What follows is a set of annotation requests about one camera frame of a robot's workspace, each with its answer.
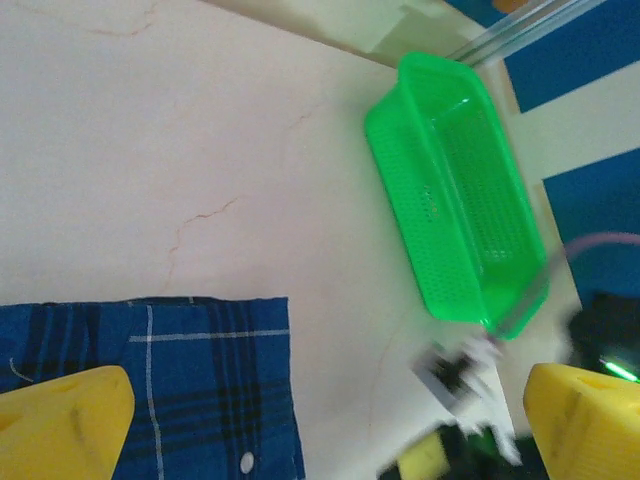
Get aluminium frame post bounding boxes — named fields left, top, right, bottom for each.
left=447, top=0, right=609, bottom=66

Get green plastic basket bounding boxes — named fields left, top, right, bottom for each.
left=363, top=51, right=551, bottom=342

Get blue plaid long sleeve shirt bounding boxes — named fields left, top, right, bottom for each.
left=0, top=296, right=307, bottom=480

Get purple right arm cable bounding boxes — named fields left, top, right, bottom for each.
left=549, top=232, right=640, bottom=281

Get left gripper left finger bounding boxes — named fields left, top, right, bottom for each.
left=0, top=364, right=135, bottom=480

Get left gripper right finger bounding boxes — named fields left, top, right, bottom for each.
left=523, top=362, right=640, bottom=480

